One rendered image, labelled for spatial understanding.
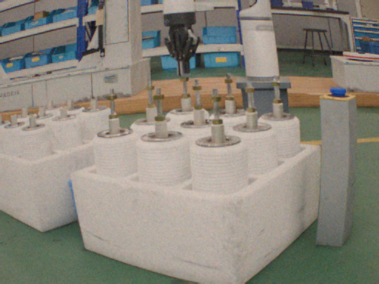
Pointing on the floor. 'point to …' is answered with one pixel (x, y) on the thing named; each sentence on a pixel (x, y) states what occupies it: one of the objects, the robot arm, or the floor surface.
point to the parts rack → (95, 29)
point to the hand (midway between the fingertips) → (183, 67)
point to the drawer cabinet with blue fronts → (369, 28)
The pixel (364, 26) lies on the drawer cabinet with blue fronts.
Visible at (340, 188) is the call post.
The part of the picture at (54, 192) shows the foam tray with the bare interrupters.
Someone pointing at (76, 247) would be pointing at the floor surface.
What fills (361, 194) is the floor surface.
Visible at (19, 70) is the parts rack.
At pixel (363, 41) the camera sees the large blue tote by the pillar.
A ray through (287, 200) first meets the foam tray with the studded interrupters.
